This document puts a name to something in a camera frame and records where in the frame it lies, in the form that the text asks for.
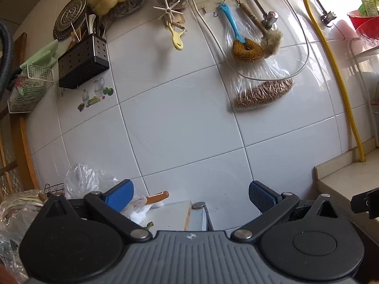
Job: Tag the red plastic basin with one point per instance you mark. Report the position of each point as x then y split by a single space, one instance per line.
366 27

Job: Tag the clear plastic bag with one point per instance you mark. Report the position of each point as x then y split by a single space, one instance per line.
82 179

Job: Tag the white wire basket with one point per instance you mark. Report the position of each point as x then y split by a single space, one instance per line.
29 88

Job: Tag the bag of brown grains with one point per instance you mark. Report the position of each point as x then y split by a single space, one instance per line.
252 85

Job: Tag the blue handled scrub brush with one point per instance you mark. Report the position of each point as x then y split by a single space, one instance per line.
238 47

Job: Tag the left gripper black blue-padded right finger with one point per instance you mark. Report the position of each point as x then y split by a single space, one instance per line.
275 208

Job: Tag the black utensil holder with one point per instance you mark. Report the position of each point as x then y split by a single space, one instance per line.
83 61

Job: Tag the metal wall faucet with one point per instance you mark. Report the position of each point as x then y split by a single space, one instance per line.
270 17

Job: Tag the wooden handled brush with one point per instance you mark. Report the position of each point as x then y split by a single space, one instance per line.
271 39

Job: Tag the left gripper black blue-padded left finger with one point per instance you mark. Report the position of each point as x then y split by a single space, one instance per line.
106 208

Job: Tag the round metal strainer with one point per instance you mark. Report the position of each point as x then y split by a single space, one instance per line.
71 16

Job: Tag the yellow peeler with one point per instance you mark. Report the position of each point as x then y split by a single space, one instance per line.
176 30

